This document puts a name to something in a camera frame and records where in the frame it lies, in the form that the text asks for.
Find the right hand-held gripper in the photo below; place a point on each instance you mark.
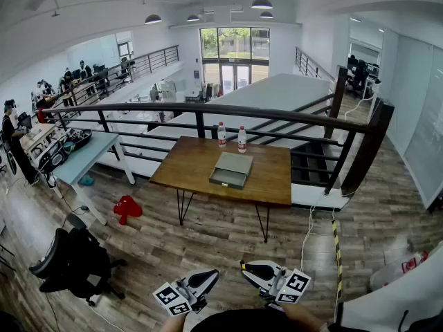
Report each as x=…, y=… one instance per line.
x=273, y=282

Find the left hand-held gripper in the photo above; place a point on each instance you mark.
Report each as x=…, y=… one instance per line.
x=183, y=294

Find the grey drawer box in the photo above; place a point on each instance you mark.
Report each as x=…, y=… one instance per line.
x=233, y=164

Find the person's right forearm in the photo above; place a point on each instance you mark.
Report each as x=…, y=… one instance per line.
x=301, y=318

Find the person's left forearm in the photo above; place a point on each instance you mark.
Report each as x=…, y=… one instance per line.
x=174, y=323

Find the person's black shirt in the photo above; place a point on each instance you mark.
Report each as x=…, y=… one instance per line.
x=239, y=322

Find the yellow black striped tape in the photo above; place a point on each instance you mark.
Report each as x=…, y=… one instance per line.
x=337, y=254

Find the black office chair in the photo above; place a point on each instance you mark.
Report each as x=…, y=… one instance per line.
x=79, y=261

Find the white bag with red print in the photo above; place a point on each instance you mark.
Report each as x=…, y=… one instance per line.
x=391, y=272

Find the wooden table with black legs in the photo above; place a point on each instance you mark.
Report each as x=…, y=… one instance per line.
x=187, y=164

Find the clear water bottle red cap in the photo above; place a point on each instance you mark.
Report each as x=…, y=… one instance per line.
x=242, y=140
x=221, y=135

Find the teal object on floor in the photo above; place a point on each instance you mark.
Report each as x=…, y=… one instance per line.
x=87, y=180

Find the light blue table white legs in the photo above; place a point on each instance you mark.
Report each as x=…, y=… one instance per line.
x=90, y=154

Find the dark metal railing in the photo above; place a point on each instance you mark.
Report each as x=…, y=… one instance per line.
x=242, y=111

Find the open black case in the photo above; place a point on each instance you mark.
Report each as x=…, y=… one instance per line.
x=81, y=138

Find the short balcony railing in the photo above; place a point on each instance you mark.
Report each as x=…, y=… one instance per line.
x=311, y=64

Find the long balcony railing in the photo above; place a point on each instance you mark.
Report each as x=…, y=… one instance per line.
x=138, y=61

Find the glass entrance doors and windows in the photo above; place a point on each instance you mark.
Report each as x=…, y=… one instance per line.
x=235, y=43

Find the black pendant lamp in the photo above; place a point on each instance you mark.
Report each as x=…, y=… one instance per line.
x=266, y=15
x=262, y=3
x=193, y=18
x=153, y=19

